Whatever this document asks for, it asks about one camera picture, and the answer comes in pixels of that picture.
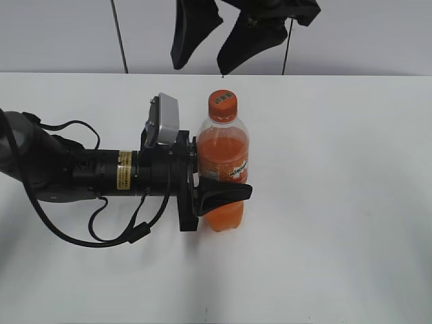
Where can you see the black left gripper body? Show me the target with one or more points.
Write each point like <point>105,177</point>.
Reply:
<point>165,171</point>

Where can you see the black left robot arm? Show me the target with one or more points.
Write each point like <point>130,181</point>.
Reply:
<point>60,170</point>

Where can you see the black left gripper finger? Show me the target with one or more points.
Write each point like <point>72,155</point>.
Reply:
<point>212,194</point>

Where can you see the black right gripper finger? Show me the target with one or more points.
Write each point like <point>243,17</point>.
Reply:
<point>194,21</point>
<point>250,36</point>

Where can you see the orange bottle cap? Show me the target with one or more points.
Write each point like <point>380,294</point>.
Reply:
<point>223,106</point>

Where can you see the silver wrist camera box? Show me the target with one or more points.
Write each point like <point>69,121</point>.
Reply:
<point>163,123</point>

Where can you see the orange soda plastic bottle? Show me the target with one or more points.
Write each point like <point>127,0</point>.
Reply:
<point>223,156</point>

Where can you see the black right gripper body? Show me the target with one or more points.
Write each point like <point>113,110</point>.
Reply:
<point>303,11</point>

